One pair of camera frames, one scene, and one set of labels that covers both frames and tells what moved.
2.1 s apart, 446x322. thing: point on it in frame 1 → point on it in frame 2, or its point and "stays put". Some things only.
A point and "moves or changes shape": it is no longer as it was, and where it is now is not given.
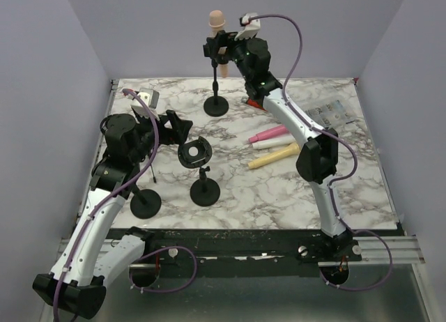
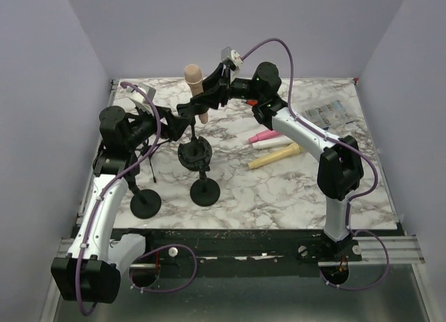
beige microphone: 293,149 stays put
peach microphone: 217,21 → 194,76
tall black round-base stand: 215,106 moves or changes shape
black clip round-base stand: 145,203 stays put
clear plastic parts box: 332,114 stays put
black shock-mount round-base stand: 195,154 stays put
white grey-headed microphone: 273,143 stays put
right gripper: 222,40 → 216,90
